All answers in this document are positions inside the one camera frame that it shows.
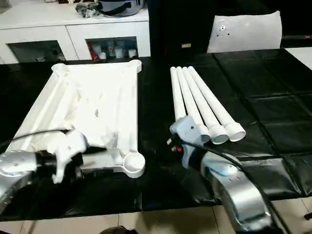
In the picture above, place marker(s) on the red bottle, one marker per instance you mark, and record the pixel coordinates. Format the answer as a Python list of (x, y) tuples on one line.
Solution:
[(94, 51)]

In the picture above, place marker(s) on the white cabinet with glass doors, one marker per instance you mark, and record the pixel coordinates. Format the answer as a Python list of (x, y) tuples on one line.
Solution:
[(39, 29)]

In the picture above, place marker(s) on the white plastic bag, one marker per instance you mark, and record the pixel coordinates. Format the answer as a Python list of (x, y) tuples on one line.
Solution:
[(248, 34)]

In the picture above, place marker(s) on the white side table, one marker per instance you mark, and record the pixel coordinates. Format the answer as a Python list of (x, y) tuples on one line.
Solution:
[(300, 56)]

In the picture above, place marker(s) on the small yellow label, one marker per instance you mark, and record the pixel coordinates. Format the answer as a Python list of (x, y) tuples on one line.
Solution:
[(186, 46)]

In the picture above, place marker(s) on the black cabinet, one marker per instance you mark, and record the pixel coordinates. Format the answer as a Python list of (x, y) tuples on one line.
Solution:
[(170, 24)]

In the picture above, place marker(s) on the dark tangled clutter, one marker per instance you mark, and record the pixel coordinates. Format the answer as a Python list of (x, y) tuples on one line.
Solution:
[(87, 9)]

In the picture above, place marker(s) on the black robot left foot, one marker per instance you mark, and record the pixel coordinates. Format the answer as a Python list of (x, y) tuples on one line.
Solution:
[(119, 230)]

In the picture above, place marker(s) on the white plastic table top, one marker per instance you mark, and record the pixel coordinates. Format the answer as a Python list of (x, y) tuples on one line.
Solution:
[(92, 97)]

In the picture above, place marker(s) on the black rice cooker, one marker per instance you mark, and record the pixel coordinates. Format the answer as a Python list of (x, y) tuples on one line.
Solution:
[(122, 7)]

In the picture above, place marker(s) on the white plastic table leg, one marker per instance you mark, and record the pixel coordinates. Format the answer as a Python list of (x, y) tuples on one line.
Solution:
[(176, 92), (190, 107), (204, 112), (219, 109)]

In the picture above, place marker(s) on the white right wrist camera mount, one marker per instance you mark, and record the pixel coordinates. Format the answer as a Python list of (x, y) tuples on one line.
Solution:
[(185, 129)]

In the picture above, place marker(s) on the black work mat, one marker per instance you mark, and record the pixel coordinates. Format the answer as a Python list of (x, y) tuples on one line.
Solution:
[(273, 122)]

